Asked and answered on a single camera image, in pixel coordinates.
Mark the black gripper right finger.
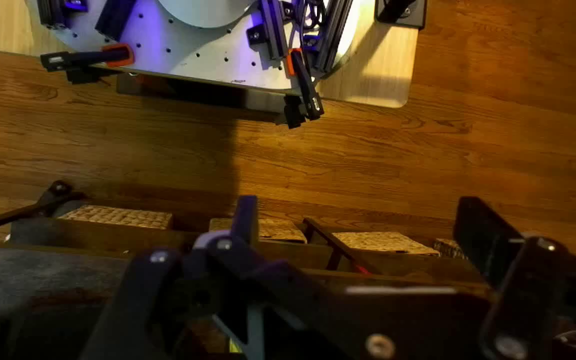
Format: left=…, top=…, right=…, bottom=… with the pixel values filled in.
left=452, top=195, right=576, bottom=360

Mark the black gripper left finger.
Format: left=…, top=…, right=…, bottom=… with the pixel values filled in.
left=78, top=194, right=344, bottom=360

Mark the orange black bar clamp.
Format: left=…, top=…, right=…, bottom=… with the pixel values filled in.
left=41, top=43, right=134, bottom=83

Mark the light wooden board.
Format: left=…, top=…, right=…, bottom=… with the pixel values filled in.
left=319, top=0, right=420, bottom=108

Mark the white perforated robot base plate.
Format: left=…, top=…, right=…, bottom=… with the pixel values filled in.
left=36, top=0, right=353, bottom=91

